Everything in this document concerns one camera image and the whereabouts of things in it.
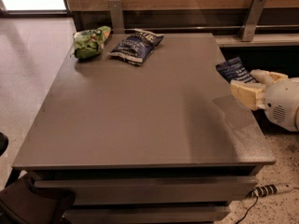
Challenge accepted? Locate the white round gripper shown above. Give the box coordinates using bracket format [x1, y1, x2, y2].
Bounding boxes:
[230, 69, 299, 132]

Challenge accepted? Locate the blue rxbar blueberry bar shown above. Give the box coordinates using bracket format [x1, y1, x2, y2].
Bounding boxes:
[216, 57, 257, 83]

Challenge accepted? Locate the blue chip bag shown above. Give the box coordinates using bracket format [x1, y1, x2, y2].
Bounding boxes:
[109, 29, 164, 66]

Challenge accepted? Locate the green chip bag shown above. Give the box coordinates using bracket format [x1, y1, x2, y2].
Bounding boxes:
[73, 26, 111, 60]

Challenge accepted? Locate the white power strip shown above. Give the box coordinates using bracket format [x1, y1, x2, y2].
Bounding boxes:
[247, 183, 293, 198]

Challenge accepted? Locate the lower grey drawer front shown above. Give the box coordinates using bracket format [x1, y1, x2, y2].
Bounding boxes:
[64, 206, 230, 224]

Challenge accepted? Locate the grey drawer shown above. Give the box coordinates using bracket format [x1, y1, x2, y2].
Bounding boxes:
[35, 176, 256, 205]
[64, 206, 230, 224]

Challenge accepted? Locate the upper grey drawer front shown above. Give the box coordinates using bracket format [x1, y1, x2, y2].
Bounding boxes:
[35, 176, 256, 205]

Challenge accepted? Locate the black round object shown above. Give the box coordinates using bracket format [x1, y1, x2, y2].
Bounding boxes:
[0, 133, 8, 156]

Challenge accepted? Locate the dark brown chair seat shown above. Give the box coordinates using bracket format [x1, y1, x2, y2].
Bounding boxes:
[0, 174, 76, 224]

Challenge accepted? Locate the horizontal metal rail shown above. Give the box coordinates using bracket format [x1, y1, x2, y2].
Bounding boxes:
[125, 24, 299, 32]

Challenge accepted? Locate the right metal wall bracket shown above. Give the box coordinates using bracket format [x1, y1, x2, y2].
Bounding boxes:
[240, 0, 267, 42]

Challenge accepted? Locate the metal wall bracket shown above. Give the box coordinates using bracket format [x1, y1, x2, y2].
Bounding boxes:
[108, 0, 125, 34]
[240, 0, 267, 42]

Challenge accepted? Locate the black power cable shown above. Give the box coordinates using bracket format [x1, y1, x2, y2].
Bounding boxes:
[235, 195, 260, 224]

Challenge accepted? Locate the left metal wall bracket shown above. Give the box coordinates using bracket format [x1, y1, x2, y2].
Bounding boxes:
[108, 0, 125, 34]

